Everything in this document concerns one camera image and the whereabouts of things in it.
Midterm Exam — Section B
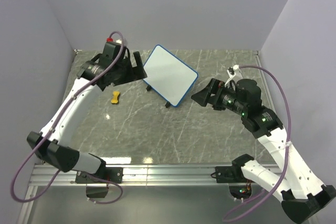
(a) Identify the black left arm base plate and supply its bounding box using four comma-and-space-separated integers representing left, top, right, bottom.
75, 167, 123, 184

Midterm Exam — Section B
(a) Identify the aluminium front rail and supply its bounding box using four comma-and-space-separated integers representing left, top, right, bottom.
28, 163, 279, 187

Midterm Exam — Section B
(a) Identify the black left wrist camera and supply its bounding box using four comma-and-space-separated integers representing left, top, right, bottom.
102, 41, 121, 61

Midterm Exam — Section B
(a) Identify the yellow black whiteboard eraser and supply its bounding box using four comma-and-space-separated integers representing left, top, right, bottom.
111, 91, 121, 105

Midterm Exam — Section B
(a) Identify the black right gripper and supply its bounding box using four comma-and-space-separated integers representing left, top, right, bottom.
191, 78, 247, 116

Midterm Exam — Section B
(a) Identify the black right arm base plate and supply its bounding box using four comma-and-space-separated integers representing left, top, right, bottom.
211, 166, 246, 184

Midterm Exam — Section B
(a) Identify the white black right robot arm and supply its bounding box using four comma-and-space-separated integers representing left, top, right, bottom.
191, 79, 335, 223

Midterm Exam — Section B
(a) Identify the aluminium right side rail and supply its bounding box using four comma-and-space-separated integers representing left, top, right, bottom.
253, 50, 276, 111

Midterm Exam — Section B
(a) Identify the aluminium rail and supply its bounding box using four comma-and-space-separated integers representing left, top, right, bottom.
253, 50, 276, 111
28, 163, 279, 187

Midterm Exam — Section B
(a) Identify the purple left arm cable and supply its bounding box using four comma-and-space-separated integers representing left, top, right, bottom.
10, 31, 129, 205

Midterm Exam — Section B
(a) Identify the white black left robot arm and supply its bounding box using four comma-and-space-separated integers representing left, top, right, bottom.
27, 47, 146, 183

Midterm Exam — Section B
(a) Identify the blue framed whiteboard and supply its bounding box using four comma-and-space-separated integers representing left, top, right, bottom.
143, 45, 198, 107

